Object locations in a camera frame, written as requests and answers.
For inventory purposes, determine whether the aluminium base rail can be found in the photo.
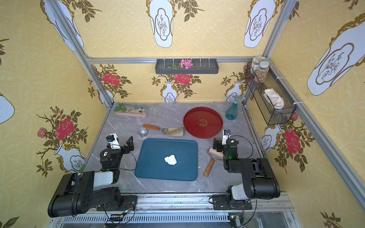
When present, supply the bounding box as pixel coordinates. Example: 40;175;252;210
50;192;301;228

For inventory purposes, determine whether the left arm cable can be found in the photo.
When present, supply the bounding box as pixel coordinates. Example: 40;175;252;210
109;143;138;172

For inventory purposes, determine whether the pink artificial flower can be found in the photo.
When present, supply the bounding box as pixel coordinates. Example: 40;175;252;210
179;59;193;69

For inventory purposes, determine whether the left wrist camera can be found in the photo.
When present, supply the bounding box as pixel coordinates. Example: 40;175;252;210
106;133;121;150

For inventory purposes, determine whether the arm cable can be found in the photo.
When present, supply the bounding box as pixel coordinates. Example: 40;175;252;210
109;143;138;172
230;134;254;159

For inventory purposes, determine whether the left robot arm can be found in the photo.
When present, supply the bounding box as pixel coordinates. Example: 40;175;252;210
48;134;137;218

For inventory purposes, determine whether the red round tray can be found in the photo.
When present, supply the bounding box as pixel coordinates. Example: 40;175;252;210
183;107;223;139

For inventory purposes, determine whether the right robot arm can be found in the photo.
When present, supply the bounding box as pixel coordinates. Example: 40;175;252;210
212;138;281;211

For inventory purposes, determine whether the white dough lump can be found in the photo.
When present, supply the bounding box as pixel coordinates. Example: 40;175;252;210
164;154;177;165

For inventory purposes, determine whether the grey wall shelf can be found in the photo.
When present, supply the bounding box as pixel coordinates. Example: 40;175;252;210
155;58;219;75

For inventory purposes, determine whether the small glass cup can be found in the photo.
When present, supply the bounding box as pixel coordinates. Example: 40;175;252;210
138;127;148;138

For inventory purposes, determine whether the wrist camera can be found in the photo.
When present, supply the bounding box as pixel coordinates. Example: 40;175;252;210
106;133;121;150
222;130;231;145

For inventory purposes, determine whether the spice jar white lid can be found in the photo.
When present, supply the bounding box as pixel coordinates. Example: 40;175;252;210
254;61;270;83

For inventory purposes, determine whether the metal dough scraper wooden handle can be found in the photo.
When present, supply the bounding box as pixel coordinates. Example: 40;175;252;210
143;124;185;136

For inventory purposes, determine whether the black wire basket shelf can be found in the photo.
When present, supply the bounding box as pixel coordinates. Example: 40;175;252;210
245;63;296;125

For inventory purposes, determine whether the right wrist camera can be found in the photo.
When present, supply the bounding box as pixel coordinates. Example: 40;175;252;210
222;130;231;145

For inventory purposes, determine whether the beige cloth in basket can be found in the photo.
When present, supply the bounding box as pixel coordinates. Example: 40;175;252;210
264;88;285;109

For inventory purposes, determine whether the jar with patterned lid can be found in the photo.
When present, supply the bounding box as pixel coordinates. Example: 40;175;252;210
251;56;267;74

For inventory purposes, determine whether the wooden rolling pin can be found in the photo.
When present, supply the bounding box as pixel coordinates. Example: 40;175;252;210
204;147;224;177

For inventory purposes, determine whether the pink rectangular planter box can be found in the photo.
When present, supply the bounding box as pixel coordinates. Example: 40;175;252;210
114;103;148;118

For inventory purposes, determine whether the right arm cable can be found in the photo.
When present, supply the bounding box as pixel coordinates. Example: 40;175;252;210
230;134;254;159

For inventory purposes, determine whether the green spray bottle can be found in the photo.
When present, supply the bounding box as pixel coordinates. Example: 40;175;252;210
225;96;245;120

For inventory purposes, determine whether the teal plastic tray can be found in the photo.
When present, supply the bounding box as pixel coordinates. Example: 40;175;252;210
135;138;198;181

